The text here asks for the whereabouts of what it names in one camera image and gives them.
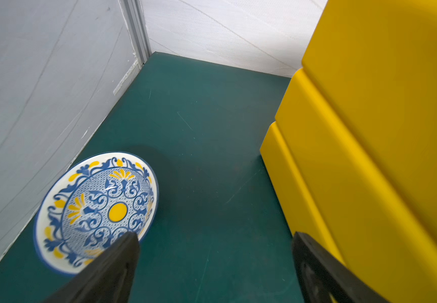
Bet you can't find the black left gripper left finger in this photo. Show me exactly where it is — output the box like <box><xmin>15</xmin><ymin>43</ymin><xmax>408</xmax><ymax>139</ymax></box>
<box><xmin>44</xmin><ymin>232</ymin><xmax>140</xmax><ymax>302</ymax></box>

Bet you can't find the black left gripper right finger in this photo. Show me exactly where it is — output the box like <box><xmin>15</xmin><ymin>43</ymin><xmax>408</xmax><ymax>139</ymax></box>
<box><xmin>292</xmin><ymin>232</ymin><xmax>387</xmax><ymax>302</ymax></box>

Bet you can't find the yellow plastic drawer cabinet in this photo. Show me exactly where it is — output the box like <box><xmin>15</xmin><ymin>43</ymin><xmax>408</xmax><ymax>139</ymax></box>
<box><xmin>260</xmin><ymin>1</ymin><xmax>437</xmax><ymax>302</ymax></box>

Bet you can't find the blue yellow patterned plate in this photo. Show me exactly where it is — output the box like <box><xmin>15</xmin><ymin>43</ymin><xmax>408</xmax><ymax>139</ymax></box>
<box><xmin>34</xmin><ymin>151</ymin><xmax>159</xmax><ymax>276</ymax></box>

